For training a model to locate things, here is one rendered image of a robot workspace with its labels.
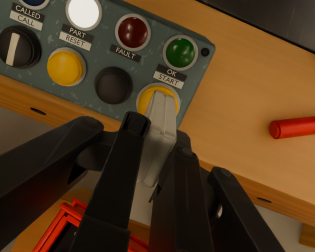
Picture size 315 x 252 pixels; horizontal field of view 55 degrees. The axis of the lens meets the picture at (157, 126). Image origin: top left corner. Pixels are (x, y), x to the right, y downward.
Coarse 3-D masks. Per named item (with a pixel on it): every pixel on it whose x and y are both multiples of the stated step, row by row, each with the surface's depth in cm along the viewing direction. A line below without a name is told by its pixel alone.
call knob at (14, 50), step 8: (8, 32) 20; (16, 32) 20; (24, 32) 20; (0, 40) 20; (8, 40) 20; (16, 40) 20; (24, 40) 20; (32, 40) 21; (0, 48) 20; (8, 48) 20; (16, 48) 20; (24, 48) 20; (32, 48) 21; (0, 56) 21; (8, 56) 20; (16, 56) 20; (24, 56) 20; (32, 56) 21; (8, 64) 21; (16, 64) 21; (24, 64) 21
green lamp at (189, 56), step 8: (176, 40) 20; (184, 40) 20; (168, 48) 21; (176, 48) 20; (184, 48) 20; (192, 48) 21; (168, 56) 21; (176, 56) 21; (184, 56) 21; (192, 56) 21; (176, 64) 21; (184, 64) 21
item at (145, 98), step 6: (144, 90) 22; (150, 90) 21; (162, 90) 21; (168, 90) 21; (144, 96) 21; (150, 96) 21; (174, 96) 21; (138, 102) 22; (144, 102) 21; (138, 108) 22; (144, 108) 21
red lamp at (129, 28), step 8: (120, 24) 20; (128, 24) 20; (136, 24) 20; (144, 24) 20; (120, 32) 20; (128, 32) 20; (136, 32) 20; (144, 32) 20; (120, 40) 21; (128, 40) 20; (136, 40) 20; (144, 40) 21
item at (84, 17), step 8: (72, 0) 20; (80, 0) 20; (88, 0) 20; (72, 8) 20; (80, 8) 20; (88, 8) 20; (96, 8) 20; (72, 16) 20; (80, 16) 20; (88, 16) 20; (96, 16) 20; (80, 24) 20; (88, 24) 20
